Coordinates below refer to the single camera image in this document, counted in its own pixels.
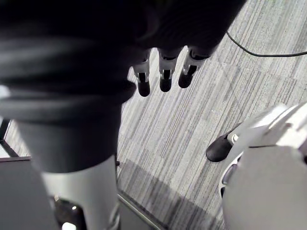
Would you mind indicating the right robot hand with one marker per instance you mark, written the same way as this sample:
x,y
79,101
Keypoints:
x,y
72,72

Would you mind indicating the dark robot foot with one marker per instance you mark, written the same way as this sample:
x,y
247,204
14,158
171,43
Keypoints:
x,y
219,149

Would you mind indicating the silver robot leg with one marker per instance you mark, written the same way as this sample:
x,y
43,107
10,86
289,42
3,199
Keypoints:
x,y
266,187

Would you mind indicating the black metal frame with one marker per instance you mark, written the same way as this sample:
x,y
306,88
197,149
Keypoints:
x,y
12,150

